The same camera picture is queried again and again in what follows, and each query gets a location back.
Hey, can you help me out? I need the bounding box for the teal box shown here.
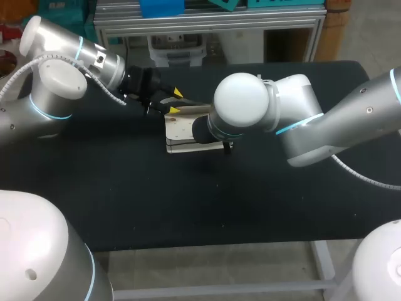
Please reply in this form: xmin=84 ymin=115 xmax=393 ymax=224
xmin=39 ymin=0 xmax=88 ymax=20
xmin=215 ymin=0 xmax=242 ymax=12

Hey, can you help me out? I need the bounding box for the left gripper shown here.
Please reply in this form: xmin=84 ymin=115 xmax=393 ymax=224
xmin=118 ymin=65 xmax=185 ymax=116

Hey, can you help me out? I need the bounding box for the blue plastic bin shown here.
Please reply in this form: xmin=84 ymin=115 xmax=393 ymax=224
xmin=140 ymin=0 xmax=186 ymax=18

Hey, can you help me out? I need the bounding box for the grey plastic crate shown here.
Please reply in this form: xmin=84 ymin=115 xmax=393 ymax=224
xmin=147 ymin=33 xmax=207 ymax=67

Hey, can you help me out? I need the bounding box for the aluminium frame shelf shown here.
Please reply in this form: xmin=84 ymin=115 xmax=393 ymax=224
xmin=93 ymin=6 xmax=327 ymax=68

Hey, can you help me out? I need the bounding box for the white cable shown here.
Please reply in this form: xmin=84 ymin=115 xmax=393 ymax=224
xmin=331 ymin=154 xmax=401 ymax=189
xmin=0 ymin=52 xmax=128 ymax=106

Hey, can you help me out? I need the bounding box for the white leather handbag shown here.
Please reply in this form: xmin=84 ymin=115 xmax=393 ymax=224
xmin=155 ymin=95 xmax=235 ymax=155

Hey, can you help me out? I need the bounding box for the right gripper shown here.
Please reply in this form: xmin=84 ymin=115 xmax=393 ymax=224
xmin=191 ymin=114 xmax=221 ymax=144

